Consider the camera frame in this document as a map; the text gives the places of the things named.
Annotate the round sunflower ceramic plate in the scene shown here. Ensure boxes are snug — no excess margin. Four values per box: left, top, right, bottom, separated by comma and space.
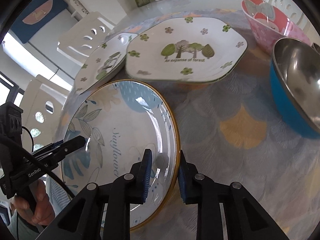
61, 80, 180, 229

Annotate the large square forest plate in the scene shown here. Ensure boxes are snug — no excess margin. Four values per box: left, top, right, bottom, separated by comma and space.
125, 17, 248, 83

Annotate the blue steel bowl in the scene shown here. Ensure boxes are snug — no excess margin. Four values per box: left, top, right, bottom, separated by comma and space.
270, 37, 319, 139

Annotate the pink cartoon bowl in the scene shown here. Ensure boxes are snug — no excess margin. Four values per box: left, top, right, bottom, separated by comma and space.
241, 0, 311, 54

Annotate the left hand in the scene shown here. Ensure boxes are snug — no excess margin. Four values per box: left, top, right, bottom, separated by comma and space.
13, 179, 55, 225

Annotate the white chair left near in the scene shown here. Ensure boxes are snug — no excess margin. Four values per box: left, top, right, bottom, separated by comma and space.
20, 75, 69, 152

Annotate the white chair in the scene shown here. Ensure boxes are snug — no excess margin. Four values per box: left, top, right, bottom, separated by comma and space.
266, 0, 311, 33
20, 75, 69, 152
57, 11, 115, 64

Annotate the fan pattern tablecloth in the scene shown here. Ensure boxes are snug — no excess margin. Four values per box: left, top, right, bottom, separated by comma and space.
53, 7, 320, 240

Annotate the white refrigerator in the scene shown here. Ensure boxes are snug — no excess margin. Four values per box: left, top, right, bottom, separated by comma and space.
2, 9, 80, 84

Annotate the white chair left far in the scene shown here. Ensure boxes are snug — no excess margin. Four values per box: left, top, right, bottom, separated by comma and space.
57, 11, 115, 64

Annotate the small square forest plate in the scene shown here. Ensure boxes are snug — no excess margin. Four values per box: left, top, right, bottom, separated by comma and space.
74, 33, 138, 95

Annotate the blue fridge cover cloth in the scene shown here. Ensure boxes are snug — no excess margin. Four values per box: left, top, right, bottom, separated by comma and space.
11, 0, 68, 44

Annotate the white chair right far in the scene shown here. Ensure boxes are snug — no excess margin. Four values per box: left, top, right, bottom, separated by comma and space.
266, 0, 311, 33

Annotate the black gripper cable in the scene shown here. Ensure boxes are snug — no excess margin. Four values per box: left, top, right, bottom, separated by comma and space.
0, 126, 75, 240

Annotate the white wall shelf rack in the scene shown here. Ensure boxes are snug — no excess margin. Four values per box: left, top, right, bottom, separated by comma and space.
69, 0, 89, 17

